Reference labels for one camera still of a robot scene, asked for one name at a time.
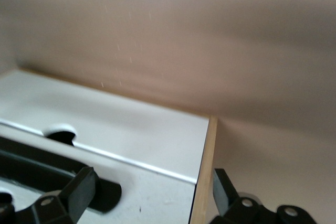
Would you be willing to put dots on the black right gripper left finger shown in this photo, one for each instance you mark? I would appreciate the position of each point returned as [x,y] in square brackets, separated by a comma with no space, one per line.
[76,195]

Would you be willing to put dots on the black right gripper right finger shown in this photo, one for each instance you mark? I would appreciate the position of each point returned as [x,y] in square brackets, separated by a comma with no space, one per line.
[223,195]

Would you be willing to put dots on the light wooden drawer cabinet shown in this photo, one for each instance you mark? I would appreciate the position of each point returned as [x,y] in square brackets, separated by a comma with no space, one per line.
[206,169]

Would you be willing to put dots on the brown table cover sheet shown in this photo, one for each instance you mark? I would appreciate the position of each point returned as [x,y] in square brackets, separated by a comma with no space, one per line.
[236,51]

